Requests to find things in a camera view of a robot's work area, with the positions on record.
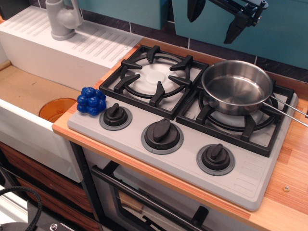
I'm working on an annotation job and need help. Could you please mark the grey toy faucet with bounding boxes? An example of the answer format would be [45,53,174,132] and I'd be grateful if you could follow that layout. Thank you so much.
[45,0,83,40]

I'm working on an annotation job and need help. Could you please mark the black left stove knob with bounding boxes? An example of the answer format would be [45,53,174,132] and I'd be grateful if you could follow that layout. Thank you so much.
[99,103,132,131]

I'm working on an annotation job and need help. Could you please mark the black burner grate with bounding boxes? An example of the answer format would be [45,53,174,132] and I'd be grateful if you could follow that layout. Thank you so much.
[176,83,295,157]
[99,45,208,120]

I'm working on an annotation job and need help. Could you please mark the black braided cable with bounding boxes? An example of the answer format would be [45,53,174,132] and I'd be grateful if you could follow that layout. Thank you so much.
[0,185,43,231]

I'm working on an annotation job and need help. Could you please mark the wooden drawer fronts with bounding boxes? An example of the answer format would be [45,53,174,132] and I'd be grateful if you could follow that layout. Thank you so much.
[0,141,101,231]

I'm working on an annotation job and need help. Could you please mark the stainless steel pan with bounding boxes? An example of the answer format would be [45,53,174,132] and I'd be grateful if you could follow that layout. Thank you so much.
[201,60,308,127]

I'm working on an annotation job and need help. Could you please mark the white toy sink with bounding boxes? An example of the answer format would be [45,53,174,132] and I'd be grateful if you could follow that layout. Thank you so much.
[0,6,141,182]

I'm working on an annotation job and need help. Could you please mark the black right stove knob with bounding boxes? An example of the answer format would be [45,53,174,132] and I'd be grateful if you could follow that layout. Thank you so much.
[196,143,235,176]

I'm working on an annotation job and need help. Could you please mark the oven door with handle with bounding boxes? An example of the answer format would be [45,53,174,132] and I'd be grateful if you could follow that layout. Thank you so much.
[90,160,241,231]

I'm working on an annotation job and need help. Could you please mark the black middle stove knob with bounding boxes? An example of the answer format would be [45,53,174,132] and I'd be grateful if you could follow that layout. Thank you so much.
[141,118,184,155]

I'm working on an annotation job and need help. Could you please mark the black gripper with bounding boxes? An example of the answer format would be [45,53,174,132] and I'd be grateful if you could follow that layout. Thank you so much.
[187,0,268,44]

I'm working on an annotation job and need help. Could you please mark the black right burner grate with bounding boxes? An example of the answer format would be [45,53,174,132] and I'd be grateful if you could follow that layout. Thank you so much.
[176,83,295,157]

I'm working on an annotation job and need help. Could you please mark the black stove knob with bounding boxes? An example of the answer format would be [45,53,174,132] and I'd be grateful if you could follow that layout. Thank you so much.
[141,118,184,155]
[196,143,235,176]
[99,103,132,131]

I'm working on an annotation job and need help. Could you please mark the black left burner grate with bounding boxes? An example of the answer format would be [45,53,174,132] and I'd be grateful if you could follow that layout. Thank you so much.
[99,45,208,120]

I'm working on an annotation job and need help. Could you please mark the orange plastic plate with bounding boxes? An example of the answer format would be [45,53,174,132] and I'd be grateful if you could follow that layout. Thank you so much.
[38,98,76,123]

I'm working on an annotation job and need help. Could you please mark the grey toy stove top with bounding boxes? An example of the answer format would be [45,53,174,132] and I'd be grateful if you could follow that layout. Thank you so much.
[66,44,299,212]

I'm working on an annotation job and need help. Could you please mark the blue toy blueberry cluster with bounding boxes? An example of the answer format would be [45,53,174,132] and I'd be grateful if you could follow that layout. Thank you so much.
[77,87,106,116]

